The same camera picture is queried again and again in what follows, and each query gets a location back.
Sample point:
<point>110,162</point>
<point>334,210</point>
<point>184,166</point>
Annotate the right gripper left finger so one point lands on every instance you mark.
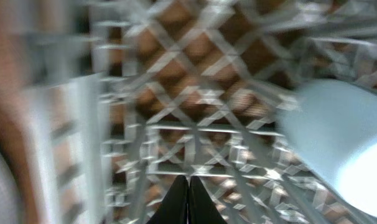
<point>173,208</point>

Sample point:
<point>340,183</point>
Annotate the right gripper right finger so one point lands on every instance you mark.
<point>201,209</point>

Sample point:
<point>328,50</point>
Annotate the light blue cup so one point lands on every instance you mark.
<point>333,130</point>

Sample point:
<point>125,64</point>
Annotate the grey dishwasher rack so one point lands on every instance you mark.
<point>127,95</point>

